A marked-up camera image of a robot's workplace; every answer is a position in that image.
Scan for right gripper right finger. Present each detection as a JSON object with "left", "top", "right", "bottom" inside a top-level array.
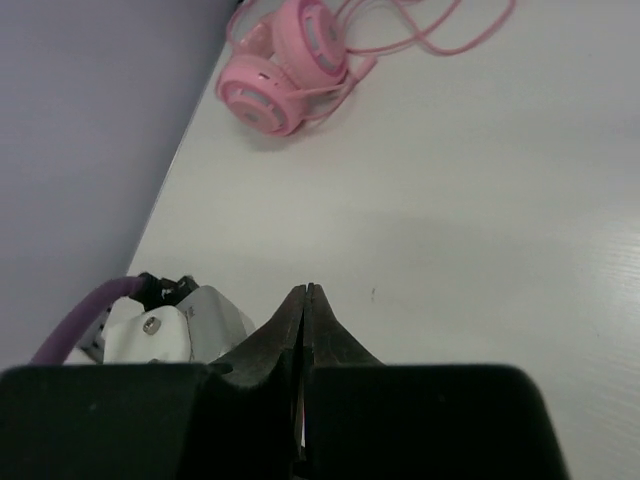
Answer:
[{"left": 302, "top": 283, "right": 384, "bottom": 465}]

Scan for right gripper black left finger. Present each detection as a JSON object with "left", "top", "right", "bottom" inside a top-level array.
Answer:
[{"left": 207, "top": 285, "right": 306, "bottom": 470}]

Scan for pink headphones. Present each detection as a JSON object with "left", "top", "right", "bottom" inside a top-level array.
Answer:
[{"left": 215, "top": 0, "right": 377, "bottom": 137}]

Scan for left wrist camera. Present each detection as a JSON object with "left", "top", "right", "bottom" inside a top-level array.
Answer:
[{"left": 66, "top": 276, "right": 255, "bottom": 364}]

